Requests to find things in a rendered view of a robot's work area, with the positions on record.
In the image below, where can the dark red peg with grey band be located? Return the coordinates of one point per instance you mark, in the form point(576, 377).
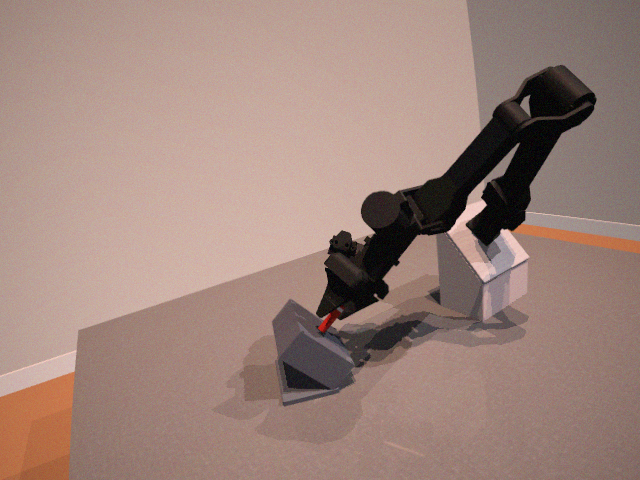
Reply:
point(330, 319)

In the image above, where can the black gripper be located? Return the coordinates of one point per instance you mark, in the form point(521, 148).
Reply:
point(352, 282)

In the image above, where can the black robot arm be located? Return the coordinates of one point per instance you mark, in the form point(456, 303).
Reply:
point(558, 102)

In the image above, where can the grey sloped panel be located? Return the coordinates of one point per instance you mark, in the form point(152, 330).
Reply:
point(311, 363)

